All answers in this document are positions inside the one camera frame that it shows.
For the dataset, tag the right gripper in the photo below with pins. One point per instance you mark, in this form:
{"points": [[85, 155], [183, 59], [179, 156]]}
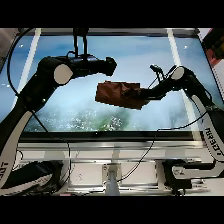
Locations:
{"points": [[134, 94]]}

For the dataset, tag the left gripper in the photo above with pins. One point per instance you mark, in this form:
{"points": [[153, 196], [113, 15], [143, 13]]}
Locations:
{"points": [[108, 66]]}

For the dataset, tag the brown garment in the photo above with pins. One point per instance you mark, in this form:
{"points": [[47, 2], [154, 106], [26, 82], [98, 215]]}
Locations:
{"points": [[110, 93]]}

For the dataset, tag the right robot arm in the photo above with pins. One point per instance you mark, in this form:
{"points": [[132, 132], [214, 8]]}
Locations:
{"points": [[197, 90]]}

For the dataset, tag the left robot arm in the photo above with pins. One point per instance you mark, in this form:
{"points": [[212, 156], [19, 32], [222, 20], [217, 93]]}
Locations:
{"points": [[36, 90]]}

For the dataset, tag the heap of clothes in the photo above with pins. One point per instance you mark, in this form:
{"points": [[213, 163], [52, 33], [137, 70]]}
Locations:
{"points": [[215, 45]]}

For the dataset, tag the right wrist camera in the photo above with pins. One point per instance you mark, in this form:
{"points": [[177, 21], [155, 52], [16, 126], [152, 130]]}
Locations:
{"points": [[157, 70]]}

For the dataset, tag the silver frame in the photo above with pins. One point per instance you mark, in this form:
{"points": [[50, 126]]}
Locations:
{"points": [[133, 146]]}

